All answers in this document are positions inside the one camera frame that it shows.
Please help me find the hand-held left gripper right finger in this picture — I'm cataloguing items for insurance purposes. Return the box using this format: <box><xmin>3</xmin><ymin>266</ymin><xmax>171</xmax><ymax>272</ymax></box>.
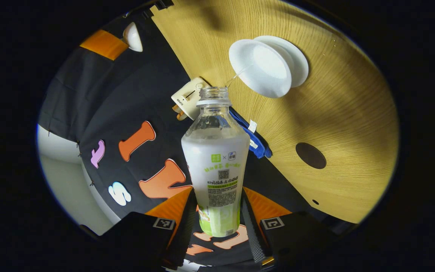
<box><xmin>242</xmin><ymin>186</ymin><xmax>338</xmax><ymax>270</ymax></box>

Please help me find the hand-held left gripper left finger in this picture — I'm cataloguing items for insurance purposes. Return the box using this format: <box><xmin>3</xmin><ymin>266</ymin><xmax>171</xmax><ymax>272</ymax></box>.
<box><xmin>100</xmin><ymin>187</ymin><xmax>198</xmax><ymax>269</ymax></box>

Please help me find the white teacup lid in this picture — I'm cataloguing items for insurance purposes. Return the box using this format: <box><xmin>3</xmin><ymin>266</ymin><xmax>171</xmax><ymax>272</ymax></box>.
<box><xmin>122</xmin><ymin>22</ymin><xmax>143</xmax><ymax>53</ymax></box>

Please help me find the clear water bottle white label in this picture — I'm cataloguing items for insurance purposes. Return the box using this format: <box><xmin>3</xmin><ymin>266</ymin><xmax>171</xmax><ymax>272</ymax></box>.
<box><xmin>181</xmin><ymin>86</ymin><xmax>251</xmax><ymax>238</ymax></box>

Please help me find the dark brown round coaster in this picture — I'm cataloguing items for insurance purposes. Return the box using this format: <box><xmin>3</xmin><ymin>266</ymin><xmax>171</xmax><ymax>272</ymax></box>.
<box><xmin>295</xmin><ymin>142</ymin><xmax>327</xmax><ymax>170</ymax></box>

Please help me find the white teacup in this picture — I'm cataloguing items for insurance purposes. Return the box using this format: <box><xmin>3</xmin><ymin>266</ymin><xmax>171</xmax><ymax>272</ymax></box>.
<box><xmin>228</xmin><ymin>39</ymin><xmax>293</xmax><ymax>99</ymax></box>

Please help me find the black backdrop cloth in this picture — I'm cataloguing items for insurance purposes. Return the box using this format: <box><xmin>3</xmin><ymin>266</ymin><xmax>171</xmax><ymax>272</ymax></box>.
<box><xmin>38</xmin><ymin>8</ymin><xmax>354</xmax><ymax>270</ymax></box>

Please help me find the blue folded towel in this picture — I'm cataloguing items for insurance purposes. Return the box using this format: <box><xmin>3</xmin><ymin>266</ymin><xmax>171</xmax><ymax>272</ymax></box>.
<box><xmin>228</xmin><ymin>107</ymin><xmax>273</xmax><ymax>159</ymax></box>

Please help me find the cream toaster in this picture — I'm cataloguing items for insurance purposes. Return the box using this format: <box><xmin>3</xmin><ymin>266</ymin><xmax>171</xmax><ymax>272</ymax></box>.
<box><xmin>171</xmin><ymin>77</ymin><xmax>211</xmax><ymax>121</ymax></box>

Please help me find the white saucer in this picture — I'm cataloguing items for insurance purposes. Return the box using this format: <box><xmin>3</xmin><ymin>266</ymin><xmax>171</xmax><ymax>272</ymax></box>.
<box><xmin>255</xmin><ymin>35</ymin><xmax>310</xmax><ymax>88</ymax></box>

